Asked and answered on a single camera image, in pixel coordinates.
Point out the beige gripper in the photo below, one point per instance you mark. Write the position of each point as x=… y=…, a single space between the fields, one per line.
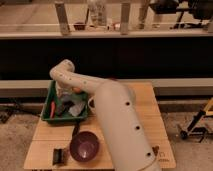
x=63 y=95

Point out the white crumpled cloth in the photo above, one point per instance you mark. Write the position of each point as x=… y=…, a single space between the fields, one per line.
x=76 y=108

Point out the black spatula handle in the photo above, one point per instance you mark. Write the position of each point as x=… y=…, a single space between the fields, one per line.
x=76 y=129

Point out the orange ball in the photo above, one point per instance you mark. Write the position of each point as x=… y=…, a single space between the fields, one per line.
x=77 y=90

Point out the green plastic tray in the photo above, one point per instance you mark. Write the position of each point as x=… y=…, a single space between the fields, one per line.
x=65 y=117

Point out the dark sponge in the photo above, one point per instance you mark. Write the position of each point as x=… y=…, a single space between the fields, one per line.
x=63 y=107

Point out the yellow black cart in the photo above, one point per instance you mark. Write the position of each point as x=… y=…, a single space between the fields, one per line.
x=202 y=131

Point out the wooden table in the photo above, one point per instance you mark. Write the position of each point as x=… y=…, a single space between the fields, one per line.
x=49 y=137

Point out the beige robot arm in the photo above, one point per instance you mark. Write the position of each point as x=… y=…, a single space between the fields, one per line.
x=114 y=103

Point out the small black box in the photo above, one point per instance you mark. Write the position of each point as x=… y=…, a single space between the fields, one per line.
x=58 y=156

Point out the small brown object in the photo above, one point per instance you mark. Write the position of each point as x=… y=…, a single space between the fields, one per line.
x=155 y=150

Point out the purple bowl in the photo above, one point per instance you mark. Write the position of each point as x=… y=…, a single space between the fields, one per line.
x=84 y=146

